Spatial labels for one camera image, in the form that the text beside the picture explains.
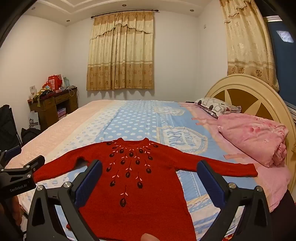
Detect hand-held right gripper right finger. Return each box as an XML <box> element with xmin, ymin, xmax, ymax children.
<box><xmin>196</xmin><ymin>160</ymin><xmax>273</xmax><ymax>241</ymax></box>

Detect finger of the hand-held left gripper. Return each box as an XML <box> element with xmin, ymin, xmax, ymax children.
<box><xmin>22</xmin><ymin>156</ymin><xmax>45</xmax><ymax>176</ymax></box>
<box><xmin>0</xmin><ymin>145</ymin><xmax>23</xmax><ymax>163</ymax></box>

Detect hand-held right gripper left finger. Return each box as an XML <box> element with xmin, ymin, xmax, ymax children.
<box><xmin>25</xmin><ymin>159</ymin><xmax>103</xmax><ymax>241</ymax></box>

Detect red embroidered knit sweater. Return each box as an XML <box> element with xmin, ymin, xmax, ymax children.
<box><xmin>33</xmin><ymin>137</ymin><xmax>258</xmax><ymax>241</ymax></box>

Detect person's left hand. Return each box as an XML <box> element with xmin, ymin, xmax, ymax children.
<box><xmin>0</xmin><ymin>197</ymin><xmax>25</xmax><ymax>220</ymax></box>

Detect black backpack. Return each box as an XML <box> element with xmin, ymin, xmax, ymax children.
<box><xmin>21</xmin><ymin>127</ymin><xmax>42</xmax><ymax>146</ymax></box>

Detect black folding chair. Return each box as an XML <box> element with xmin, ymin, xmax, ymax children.
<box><xmin>0</xmin><ymin>104</ymin><xmax>22</xmax><ymax>151</ymax></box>

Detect white paper bag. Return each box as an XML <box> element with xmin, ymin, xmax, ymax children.
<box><xmin>28</xmin><ymin>111</ymin><xmax>40</xmax><ymax>131</ymax></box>

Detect dark wooden desk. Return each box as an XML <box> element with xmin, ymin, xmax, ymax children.
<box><xmin>27</xmin><ymin>86</ymin><xmax>78</xmax><ymax>131</ymax></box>

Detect folded pink quilt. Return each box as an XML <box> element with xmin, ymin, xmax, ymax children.
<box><xmin>217</xmin><ymin>113</ymin><xmax>289</xmax><ymax>168</ymax></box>

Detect striped colourful cloth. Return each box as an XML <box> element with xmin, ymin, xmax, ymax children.
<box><xmin>33</xmin><ymin>86</ymin><xmax>56</xmax><ymax>103</ymax></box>

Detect printed blue pink bedsheet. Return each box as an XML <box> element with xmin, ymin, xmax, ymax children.
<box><xmin>5</xmin><ymin>100</ymin><xmax>292</xmax><ymax>241</ymax></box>

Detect patterned white pillow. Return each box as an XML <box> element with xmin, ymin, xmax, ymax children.
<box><xmin>194</xmin><ymin>97</ymin><xmax>242</xmax><ymax>119</ymax></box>

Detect red boxes on desk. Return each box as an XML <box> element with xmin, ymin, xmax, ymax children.
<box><xmin>48</xmin><ymin>74</ymin><xmax>63</xmax><ymax>91</ymax></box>

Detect cream wooden bed headboard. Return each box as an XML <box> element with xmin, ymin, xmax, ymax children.
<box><xmin>205</xmin><ymin>74</ymin><xmax>296</xmax><ymax>149</ymax></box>

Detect beige floral window curtain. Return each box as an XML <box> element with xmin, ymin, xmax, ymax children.
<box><xmin>219</xmin><ymin>0</ymin><xmax>280</xmax><ymax>91</ymax></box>
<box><xmin>86</xmin><ymin>10</ymin><xmax>155</xmax><ymax>91</ymax></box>

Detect dark window pane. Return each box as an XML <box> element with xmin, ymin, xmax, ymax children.
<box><xmin>264</xmin><ymin>16</ymin><xmax>296</xmax><ymax>106</ymax></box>

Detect dark curtain rod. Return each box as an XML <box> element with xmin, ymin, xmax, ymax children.
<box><xmin>91</xmin><ymin>9</ymin><xmax>159</xmax><ymax>19</ymax></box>

